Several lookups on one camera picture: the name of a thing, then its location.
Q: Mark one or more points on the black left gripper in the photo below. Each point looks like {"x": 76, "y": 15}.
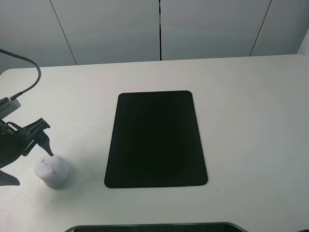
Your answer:
{"x": 16, "y": 141}

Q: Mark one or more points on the white wireless computer mouse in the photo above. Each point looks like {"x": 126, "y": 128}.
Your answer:
{"x": 52, "y": 171}

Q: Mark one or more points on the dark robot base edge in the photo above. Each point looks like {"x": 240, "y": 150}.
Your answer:
{"x": 178, "y": 227}

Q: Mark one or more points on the black rectangular mouse pad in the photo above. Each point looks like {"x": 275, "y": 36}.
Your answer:
{"x": 155, "y": 142}

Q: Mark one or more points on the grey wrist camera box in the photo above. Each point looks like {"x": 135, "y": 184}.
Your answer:
{"x": 7, "y": 106}

